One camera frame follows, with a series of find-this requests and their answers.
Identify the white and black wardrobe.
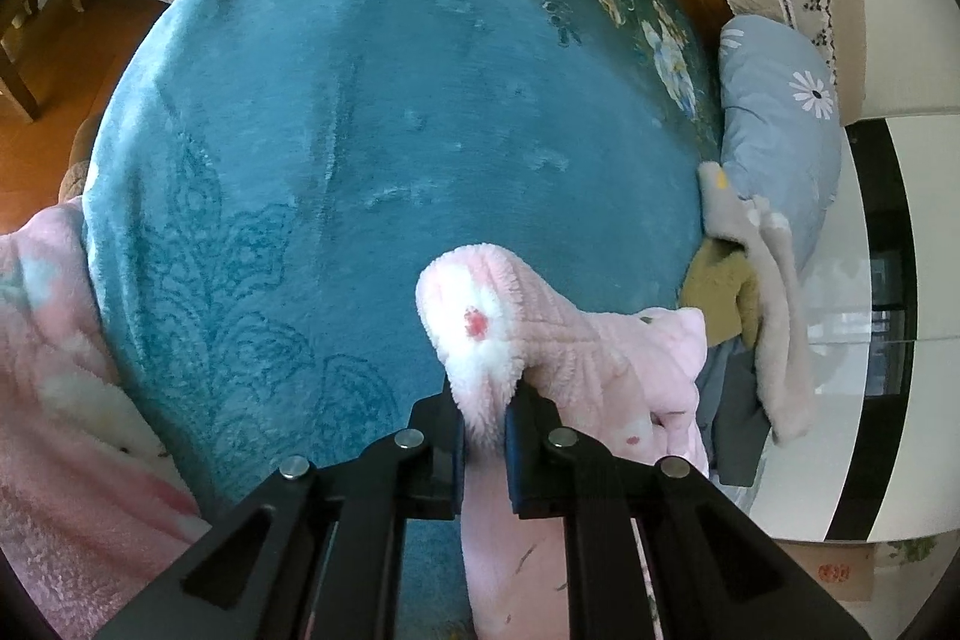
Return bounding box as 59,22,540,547
754,115,960,543

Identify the pale fluffy garment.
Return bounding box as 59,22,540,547
697,160,818,442

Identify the dark grey garment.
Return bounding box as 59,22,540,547
709,355,773,487

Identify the light blue daisy pillow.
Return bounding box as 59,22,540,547
716,14,845,281

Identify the grey-blue garment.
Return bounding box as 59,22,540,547
697,338,755,435

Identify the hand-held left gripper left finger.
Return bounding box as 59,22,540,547
90,381,466,640

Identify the teal floral blanket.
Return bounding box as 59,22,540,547
79,0,727,640

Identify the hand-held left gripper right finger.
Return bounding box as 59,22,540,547
504,385,875,640

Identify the olive knit garment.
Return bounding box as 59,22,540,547
679,239,762,348

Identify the pink fleece garment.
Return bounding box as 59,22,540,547
415,244,710,640

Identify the pink fluffy blanket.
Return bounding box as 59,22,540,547
0,194,215,640

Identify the cardboard box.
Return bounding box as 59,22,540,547
772,535,938,611

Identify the wooden chair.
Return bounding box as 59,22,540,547
0,0,95,124

